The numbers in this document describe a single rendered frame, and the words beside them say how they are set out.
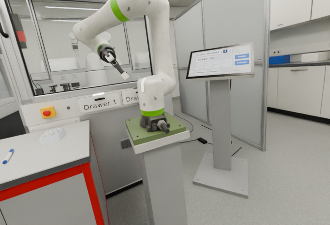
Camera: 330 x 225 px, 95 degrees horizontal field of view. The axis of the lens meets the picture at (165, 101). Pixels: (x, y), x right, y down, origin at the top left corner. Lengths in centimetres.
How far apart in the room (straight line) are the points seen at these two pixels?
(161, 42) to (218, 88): 74
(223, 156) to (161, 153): 94
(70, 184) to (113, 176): 76
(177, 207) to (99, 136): 76
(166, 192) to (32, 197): 58
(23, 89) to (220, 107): 146
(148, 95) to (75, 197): 54
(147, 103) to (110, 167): 88
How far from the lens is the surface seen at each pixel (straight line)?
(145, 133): 73
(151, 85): 71
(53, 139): 101
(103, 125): 133
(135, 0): 76
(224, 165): 170
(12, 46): 134
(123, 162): 149
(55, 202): 86
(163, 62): 86
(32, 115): 134
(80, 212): 90
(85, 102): 126
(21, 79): 133
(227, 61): 136
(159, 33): 87
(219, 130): 153
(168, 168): 87
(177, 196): 100
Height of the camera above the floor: 108
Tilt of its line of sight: 13 degrees down
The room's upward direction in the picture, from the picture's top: 7 degrees counter-clockwise
